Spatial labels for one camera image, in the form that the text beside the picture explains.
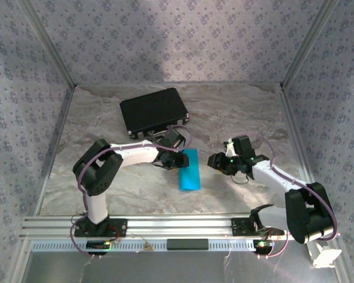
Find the black hard case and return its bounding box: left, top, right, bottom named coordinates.
left=119, top=87, right=191, bottom=140

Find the black rectangular block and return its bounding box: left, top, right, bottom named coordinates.
left=166, top=238, right=209, bottom=251

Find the right controller board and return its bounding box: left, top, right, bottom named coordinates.
left=253, top=239, right=275, bottom=255

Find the controller board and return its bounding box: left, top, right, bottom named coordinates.
left=253, top=239, right=275, bottom=255
left=86, top=240, right=112, bottom=256

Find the left controller board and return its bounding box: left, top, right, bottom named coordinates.
left=86, top=240, right=112, bottom=256

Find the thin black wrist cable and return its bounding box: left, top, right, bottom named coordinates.
left=229, top=172, right=251, bottom=186

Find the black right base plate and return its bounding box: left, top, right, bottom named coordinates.
left=230, top=217, right=286, bottom=236

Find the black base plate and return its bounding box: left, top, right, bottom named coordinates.
left=74, top=218, right=128, bottom=238
left=230, top=217, right=286, bottom=236

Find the aluminium frame bar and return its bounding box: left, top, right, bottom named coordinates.
left=10, top=240, right=33, bottom=283
left=327, top=238, right=354, bottom=283
left=278, top=84, right=325, bottom=215
left=34, top=85, right=77, bottom=216

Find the aluminium mounting rail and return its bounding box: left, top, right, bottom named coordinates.
left=19, top=214, right=342, bottom=240

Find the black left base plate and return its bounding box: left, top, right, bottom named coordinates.
left=74, top=218, right=128, bottom=238

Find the white plastic bracket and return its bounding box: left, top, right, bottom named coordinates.
left=304, top=238, right=343, bottom=269

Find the slotted grey cable duct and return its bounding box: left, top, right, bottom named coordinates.
left=31, top=240, right=256, bottom=253

